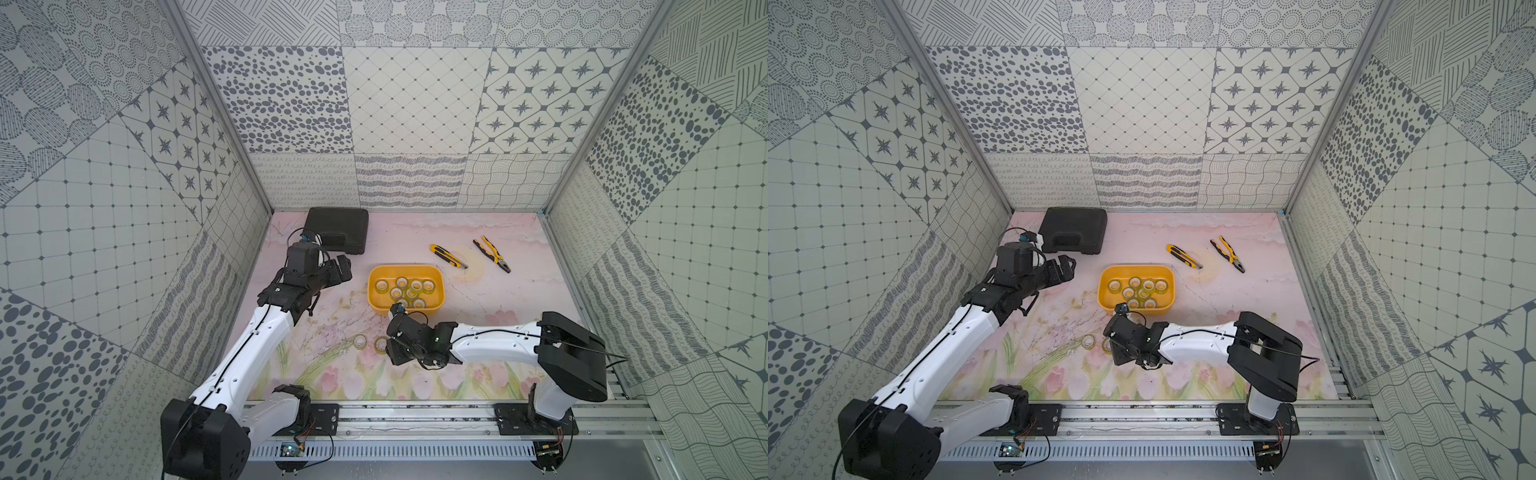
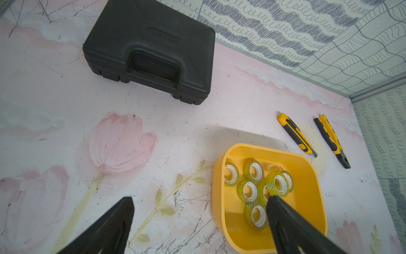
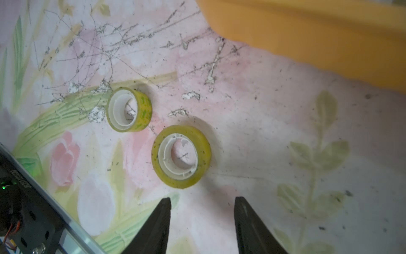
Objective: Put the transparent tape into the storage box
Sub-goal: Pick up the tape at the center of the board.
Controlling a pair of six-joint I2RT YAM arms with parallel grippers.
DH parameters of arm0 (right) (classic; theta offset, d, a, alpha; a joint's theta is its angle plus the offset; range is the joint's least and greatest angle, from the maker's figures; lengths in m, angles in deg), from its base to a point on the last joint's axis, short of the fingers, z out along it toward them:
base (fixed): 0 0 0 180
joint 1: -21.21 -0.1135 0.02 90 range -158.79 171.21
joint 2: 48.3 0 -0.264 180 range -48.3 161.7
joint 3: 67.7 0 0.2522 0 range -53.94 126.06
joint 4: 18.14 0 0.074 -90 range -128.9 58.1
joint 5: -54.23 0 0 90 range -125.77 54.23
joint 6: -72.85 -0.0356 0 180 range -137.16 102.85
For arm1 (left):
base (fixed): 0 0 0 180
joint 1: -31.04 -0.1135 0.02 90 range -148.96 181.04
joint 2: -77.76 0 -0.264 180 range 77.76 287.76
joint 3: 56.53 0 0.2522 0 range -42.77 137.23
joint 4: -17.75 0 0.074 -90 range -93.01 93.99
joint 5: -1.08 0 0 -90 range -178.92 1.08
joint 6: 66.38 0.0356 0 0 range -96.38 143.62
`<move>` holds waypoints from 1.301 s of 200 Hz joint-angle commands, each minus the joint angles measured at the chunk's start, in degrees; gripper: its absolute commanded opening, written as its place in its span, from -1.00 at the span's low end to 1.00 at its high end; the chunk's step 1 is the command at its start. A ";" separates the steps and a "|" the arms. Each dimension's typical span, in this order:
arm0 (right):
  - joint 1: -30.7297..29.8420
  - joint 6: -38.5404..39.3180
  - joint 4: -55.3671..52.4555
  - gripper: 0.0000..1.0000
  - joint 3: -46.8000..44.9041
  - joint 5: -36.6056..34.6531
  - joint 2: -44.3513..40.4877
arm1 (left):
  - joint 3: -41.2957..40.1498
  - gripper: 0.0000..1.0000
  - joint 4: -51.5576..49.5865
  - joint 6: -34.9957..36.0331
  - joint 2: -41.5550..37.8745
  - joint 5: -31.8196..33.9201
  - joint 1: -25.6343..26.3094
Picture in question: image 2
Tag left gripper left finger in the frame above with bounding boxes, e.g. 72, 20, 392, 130
60, 196, 134, 254

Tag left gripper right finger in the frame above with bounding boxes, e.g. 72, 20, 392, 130
266, 196, 344, 254

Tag transparent tape roll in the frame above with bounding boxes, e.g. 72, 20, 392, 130
237, 180, 259, 203
265, 171, 289, 197
224, 163, 240, 187
281, 170, 294, 193
243, 202, 267, 231
256, 182, 270, 206
243, 159, 264, 183

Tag yellow plastic storage box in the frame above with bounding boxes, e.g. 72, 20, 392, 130
212, 144, 327, 254

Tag yellow black utility knife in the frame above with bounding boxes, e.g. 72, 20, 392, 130
278, 113, 318, 158

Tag yellow black pliers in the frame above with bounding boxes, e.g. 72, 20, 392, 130
314, 115, 351, 169

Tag black plastic tool case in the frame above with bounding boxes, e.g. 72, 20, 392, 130
82, 1, 216, 105

